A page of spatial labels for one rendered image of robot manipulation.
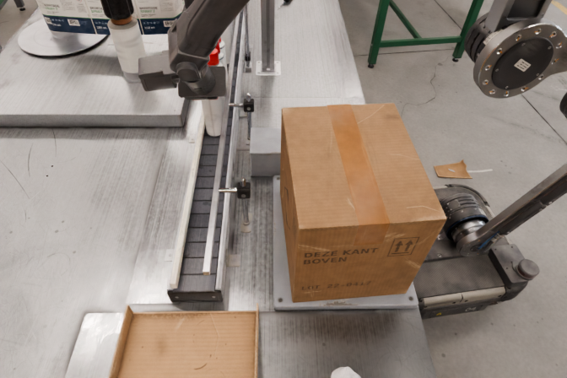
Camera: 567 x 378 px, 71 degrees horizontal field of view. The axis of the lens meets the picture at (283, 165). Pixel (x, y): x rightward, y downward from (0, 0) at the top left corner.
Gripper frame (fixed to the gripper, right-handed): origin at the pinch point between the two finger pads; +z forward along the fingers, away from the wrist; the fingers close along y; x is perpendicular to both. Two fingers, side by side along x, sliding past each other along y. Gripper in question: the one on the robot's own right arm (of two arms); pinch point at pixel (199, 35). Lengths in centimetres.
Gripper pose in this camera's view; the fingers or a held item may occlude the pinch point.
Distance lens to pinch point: 129.5
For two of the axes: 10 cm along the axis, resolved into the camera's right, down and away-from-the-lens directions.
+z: -0.2, 6.9, 7.3
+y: 0.3, 7.3, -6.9
